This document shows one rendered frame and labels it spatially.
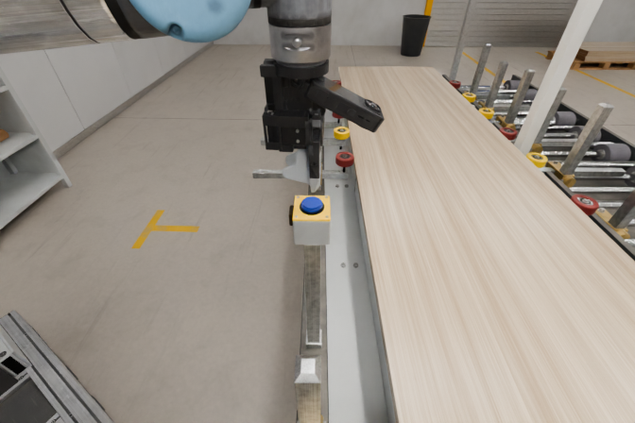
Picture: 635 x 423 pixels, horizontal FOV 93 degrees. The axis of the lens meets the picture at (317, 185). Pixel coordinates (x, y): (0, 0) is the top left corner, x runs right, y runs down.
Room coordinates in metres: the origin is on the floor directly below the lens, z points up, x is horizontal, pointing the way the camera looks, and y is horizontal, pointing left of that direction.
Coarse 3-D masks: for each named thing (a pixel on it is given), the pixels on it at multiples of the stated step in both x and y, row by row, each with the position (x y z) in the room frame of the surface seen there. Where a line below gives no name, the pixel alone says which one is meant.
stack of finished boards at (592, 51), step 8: (584, 48) 5.78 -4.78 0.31; (592, 48) 5.78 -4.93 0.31; (600, 48) 5.78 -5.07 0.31; (608, 48) 5.78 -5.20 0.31; (616, 48) 5.78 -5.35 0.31; (624, 48) 5.78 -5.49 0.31; (632, 48) 5.78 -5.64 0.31; (576, 56) 5.80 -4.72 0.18; (584, 56) 5.62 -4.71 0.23; (592, 56) 5.59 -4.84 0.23; (600, 56) 5.59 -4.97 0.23; (608, 56) 5.59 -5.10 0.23; (616, 56) 5.59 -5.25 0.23; (624, 56) 5.59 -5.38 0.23; (632, 56) 5.59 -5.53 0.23
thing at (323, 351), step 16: (320, 192) 1.14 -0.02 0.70; (320, 256) 0.75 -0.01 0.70; (304, 272) 0.67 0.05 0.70; (320, 272) 0.67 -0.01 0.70; (304, 288) 0.61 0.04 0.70; (320, 288) 0.61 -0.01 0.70; (304, 304) 0.55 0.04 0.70; (320, 304) 0.55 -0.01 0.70; (304, 320) 0.49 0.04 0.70; (320, 320) 0.49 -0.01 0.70; (304, 336) 0.45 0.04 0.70; (304, 352) 0.40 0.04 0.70; (320, 352) 0.40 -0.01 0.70
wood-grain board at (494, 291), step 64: (384, 128) 1.41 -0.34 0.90; (448, 128) 1.41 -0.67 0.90; (384, 192) 0.88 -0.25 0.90; (448, 192) 0.88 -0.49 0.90; (512, 192) 0.88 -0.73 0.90; (384, 256) 0.58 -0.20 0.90; (448, 256) 0.58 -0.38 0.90; (512, 256) 0.58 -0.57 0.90; (576, 256) 0.58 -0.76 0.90; (384, 320) 0.38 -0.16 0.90; (448, 320) 0.38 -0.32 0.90; (512, 320) 0.38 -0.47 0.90; (576, 320) 0.38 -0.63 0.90; (448, 384) 0.25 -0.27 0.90; (512, 384) 0.25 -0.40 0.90; (576, 384) 0.25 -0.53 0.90
